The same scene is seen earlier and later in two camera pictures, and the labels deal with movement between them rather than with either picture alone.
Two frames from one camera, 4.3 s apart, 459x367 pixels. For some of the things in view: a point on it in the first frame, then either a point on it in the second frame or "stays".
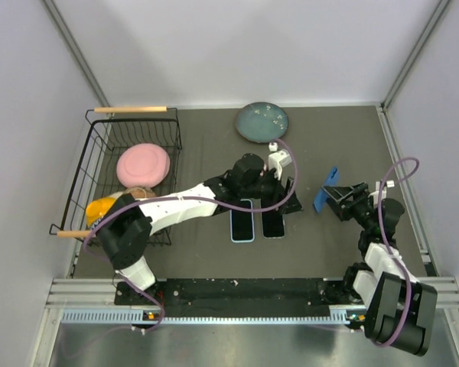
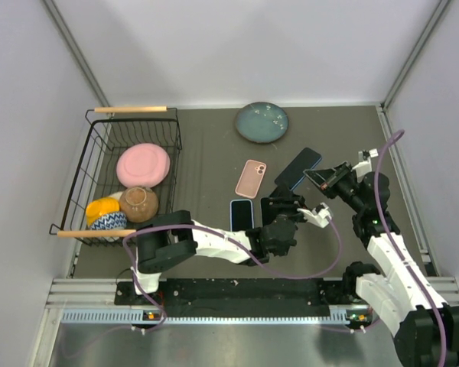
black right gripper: x=340 y=194 -> x=327 y=179
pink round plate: x=143 y=165 stays
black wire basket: x=124 y=151 stays
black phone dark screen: x=242 y=222 stays
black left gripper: x=278 y=190 -> x=288 y=202
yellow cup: x=97 y=209 stays
